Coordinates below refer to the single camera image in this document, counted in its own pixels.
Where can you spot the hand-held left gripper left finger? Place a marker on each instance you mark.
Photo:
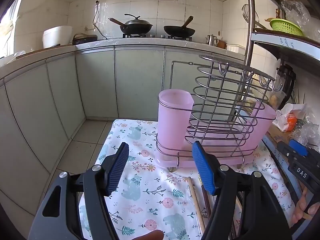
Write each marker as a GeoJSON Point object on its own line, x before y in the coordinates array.
{"type": "Point", "coordinates": [117, 170]}

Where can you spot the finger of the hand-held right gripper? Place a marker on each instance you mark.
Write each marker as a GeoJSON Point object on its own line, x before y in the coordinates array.
{"type": "Point", "coordinates": [298, 148]}
{"type": "Point", "coordinates": [284, 148]}

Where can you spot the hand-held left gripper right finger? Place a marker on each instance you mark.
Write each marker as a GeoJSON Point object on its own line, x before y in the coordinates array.
{"type": "Point", "coordinates": [203, 170]}

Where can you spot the yellow patterned chopstick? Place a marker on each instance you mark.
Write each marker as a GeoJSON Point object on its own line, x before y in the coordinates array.
{"type": "Point", "coordinates": [200, 180]}

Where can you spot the dark brown chopstick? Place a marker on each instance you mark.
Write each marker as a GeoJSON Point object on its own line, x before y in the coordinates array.
{"type": "Point", "coordinates": [207, 202]}

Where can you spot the pink plastic cup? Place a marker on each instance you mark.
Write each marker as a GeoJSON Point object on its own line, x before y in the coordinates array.
{"type": "Point", "coordinates": [263, 122]}
{"type": "Point", "coordinates": [173, 120]}

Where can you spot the person's right hand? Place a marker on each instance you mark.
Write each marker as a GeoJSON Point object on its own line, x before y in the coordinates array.
{"type": "Point", "coordinates": [300, 212]}

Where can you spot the person's left hand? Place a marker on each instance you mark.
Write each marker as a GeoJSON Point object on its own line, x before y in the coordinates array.
{"type": "Point", "coordinates": [153, 236]}

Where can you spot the brown cardboard sheet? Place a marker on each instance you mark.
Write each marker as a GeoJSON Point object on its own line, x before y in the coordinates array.
{"type": "Point", "coordinates": [277, 133]}

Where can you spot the clear plastic food bag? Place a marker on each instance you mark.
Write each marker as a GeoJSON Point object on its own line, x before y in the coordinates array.
{"type": "Point", "coordinates": [308, 132]}

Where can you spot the orange and white bag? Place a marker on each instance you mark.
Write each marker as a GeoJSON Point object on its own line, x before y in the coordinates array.
{"type": "Point", "coordinates": [290, 121]}

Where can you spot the pink plastic drip tray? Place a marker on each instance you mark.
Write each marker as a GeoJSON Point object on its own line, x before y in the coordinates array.
{"type": "Point", "coordinates": [172, 161]}

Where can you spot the light wooden chopstick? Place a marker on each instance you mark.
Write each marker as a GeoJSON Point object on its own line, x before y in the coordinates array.
{"type": "Point", "coordinates": [196, 205]}

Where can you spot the animal print tablecloth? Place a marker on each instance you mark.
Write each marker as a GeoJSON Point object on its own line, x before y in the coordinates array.
{"type": "Point", "coordinates": [150, 192]}

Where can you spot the clear plastic food tub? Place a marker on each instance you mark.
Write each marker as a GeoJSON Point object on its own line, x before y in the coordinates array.
{"type": "Point", "coordinates": [276, 100]}

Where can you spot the green onion leaves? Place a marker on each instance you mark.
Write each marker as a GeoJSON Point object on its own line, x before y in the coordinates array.
{"type": "Point", "coordinates": [298, 97]}

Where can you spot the black blender jug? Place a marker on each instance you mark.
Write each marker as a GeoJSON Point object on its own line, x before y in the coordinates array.
{"type": "Point", "coordinates": [287, 80]}

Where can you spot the pale green base cabinets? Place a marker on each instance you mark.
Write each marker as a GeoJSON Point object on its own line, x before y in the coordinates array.
{"type": "Point", "coordinates": [100, 85]}

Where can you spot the metal shelving unit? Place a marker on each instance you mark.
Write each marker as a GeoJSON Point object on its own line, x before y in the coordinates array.
{"type": "Point", "coordinates": [287, 45]}

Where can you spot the white storage box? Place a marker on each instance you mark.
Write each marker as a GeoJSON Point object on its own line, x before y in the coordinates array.
{"type": "Point", "coordinates": [235, 48]}

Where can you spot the brown clay pot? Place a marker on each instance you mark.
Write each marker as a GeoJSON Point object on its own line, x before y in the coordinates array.
{"type": "Point", "coordinates": [222, 44]}

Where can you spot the green plastic basket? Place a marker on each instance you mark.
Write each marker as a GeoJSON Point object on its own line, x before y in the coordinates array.
{"type": "Point", "coordinates": [286, 27]}

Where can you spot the steel kettle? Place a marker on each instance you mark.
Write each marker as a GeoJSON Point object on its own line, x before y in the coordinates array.
{"type": "Point", "coordinates": [211, 40]}

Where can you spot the black countertop appliance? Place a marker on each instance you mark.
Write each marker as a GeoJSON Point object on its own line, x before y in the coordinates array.
{"type": "Point", "coordinates": [83, 39]}

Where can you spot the crumpled clear plastic bag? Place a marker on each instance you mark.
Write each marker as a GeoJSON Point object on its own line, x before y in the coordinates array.
{"type": "Point", "coordinates": [296, 11]}

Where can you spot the gas stove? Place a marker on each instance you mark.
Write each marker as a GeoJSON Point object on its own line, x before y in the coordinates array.
{"type": "Point", "coordinates": [156, 36]}

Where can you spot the black open wok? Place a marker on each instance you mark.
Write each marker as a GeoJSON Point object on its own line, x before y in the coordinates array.
{"type": "Point", "coordinates": [178, 31]}

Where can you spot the black wok with lid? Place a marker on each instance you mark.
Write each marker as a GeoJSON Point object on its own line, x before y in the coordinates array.
{"type": "Point", "coordinates": [136, 26]}

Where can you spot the white rice cooker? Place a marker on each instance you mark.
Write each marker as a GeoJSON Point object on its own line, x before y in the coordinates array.
{"type": "Point", "coordinates": [57, 37]}

